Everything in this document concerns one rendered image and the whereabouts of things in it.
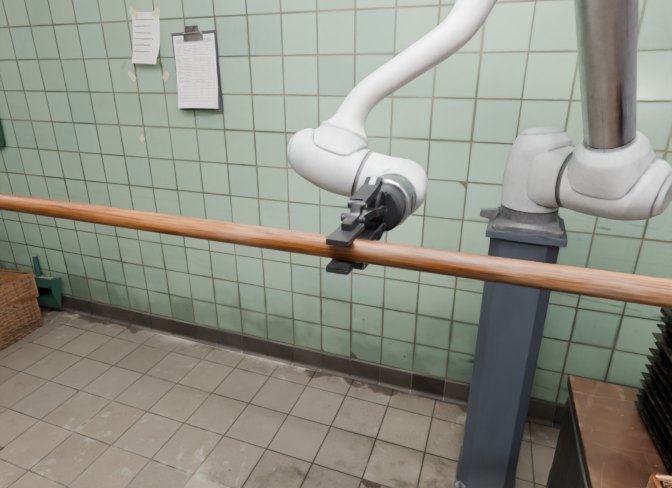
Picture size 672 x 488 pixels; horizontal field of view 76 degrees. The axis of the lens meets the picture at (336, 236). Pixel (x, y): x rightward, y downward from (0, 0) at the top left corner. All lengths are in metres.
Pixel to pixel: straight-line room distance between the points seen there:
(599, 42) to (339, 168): 0.54
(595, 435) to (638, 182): 0.62
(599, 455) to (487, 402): 0.41
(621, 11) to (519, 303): 0.77
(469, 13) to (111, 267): 2.38
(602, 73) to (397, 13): 0.90
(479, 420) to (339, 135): 1.11
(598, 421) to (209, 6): 1.98
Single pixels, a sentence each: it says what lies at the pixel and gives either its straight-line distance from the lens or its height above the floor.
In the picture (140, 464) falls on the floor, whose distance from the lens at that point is 2.03.
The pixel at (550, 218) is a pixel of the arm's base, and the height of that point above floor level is 1.04.
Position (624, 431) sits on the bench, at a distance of 1.38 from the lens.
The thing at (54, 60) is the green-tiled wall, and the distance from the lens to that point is 2.72.
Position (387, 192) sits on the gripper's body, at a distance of 0.70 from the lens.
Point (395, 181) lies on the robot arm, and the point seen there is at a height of 1.24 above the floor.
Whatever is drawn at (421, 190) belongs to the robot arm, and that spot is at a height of 1.21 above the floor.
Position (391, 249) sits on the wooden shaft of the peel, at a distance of 0.53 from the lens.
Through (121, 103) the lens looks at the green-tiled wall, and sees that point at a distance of 2.43.
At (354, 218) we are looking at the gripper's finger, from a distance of 0.57.
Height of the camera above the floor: 1.41
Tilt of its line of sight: 20 degrees down
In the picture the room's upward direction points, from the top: straight up
